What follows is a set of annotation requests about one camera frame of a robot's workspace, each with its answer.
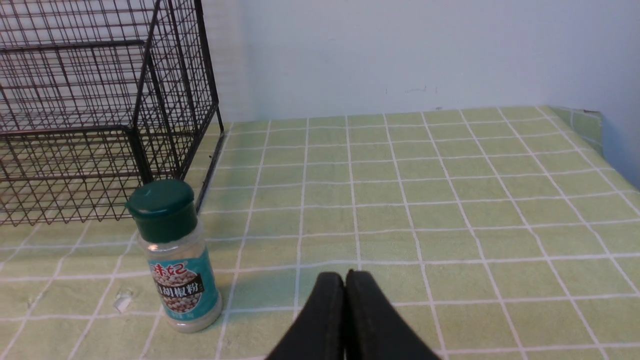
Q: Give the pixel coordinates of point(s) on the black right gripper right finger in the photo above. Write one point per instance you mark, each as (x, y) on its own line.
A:
(374, 330)

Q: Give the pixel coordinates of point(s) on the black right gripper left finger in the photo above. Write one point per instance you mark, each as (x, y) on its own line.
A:
(316, 333)

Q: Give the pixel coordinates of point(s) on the green-capped pepper seasoning bottle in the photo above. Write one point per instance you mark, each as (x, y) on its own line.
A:
(171, 236)

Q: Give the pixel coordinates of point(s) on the green checkered tablecloth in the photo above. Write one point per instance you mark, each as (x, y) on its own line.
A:
(497, 233)

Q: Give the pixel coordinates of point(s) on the black wire mesh shelf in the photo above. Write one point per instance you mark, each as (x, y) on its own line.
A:
(98, 98)

